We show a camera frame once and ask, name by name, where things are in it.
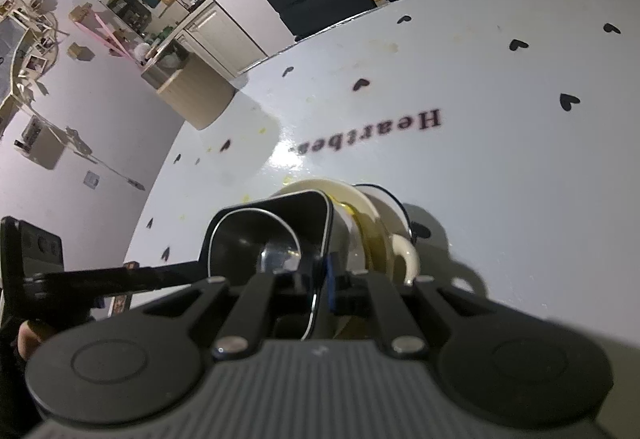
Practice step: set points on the round steel bowl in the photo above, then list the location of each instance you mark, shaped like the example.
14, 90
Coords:
250, 239

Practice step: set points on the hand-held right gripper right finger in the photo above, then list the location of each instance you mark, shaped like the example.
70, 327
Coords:
330, 284

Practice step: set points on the beige canister steel lid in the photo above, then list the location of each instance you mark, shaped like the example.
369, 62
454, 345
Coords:
195, 94

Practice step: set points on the white kitchen cabinet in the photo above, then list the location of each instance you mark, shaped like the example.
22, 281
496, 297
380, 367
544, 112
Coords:
220, 39

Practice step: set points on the wall socket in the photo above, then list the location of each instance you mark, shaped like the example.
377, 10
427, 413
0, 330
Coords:
91, 179

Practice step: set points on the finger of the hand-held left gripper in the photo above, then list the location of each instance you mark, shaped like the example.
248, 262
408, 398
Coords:
125, 276

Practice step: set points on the small wooden wall box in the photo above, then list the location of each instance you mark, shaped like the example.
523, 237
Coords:
80, 51

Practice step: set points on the small rectangular steel tray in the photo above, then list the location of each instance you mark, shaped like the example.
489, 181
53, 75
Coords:
310, 214

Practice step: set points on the wooden tree wall decoration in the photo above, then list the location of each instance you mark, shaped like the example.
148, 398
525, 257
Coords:
37, 14

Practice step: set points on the floral bowl yellow rim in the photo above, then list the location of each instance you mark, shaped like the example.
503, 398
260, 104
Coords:
372, 239

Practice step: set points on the pink wall decoration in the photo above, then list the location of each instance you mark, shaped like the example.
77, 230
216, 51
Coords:
107, 36

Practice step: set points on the dark kitchen shelf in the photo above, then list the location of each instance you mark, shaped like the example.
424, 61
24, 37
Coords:
125, 9

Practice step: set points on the white square plate blue rim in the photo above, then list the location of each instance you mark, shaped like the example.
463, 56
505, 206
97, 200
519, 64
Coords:
387, 204

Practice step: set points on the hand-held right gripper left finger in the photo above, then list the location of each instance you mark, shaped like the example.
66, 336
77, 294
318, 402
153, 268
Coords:
295, 286

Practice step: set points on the person's left hand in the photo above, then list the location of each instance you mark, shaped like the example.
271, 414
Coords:
30, 339

